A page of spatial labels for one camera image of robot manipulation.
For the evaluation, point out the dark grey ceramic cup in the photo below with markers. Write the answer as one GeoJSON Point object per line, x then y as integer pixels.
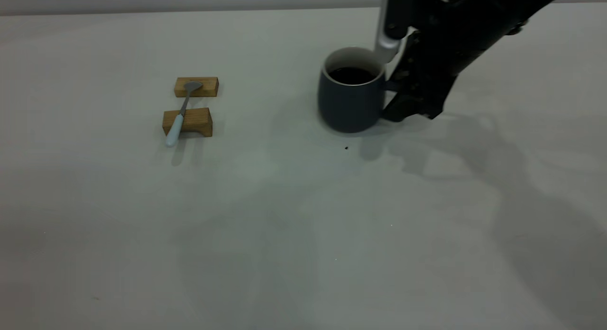
{"type": "Point", "coordinates": [346, 107]}

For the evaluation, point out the dark coffee liquid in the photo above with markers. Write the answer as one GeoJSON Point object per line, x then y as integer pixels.
{"type": "Point", "coordinates": [351, 76]}

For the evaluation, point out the arched wooden block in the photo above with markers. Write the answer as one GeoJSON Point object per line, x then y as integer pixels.
{"type": "Point", "coordinates": [197, 120]}

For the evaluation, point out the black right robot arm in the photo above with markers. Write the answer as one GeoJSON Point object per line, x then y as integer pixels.
{"type": "Point", "coordinates": [488, 17]}

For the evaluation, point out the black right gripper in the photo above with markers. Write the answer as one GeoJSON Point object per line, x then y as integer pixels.
{"type": "Point", "coordinates": [429, 69]}

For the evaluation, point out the flat rectangular wooden block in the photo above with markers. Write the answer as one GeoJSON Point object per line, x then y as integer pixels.
{"type": "Point", "coordinates": [208, 87]}

